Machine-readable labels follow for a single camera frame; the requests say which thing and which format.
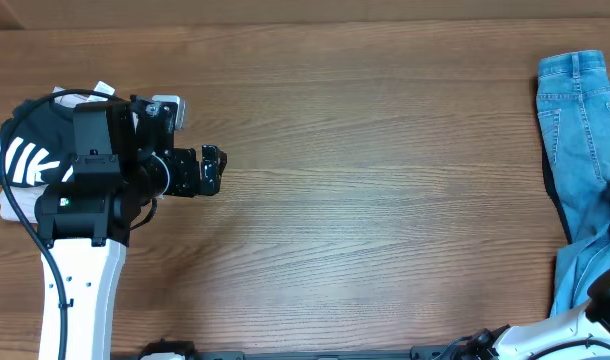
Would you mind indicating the folded beige garment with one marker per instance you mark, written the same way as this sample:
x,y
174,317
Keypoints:
x,y
27,197

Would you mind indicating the black garment right side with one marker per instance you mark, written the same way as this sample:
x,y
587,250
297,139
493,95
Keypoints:
x,y
553,195

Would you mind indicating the black shirt white letters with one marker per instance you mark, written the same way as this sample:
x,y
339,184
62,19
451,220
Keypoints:
x,y
42,148

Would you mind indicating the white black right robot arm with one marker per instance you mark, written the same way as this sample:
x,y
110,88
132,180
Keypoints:
x,y
580,333

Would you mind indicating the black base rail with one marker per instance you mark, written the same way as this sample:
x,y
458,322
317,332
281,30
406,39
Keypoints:
x,y
163,349

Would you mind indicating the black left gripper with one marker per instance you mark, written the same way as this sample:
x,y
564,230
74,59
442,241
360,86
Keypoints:
x,y
190,184

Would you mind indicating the blue denim jeans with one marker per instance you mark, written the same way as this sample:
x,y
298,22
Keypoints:
x,y
573,112

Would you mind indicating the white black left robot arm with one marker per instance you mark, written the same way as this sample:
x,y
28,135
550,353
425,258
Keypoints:
x,y
124,159

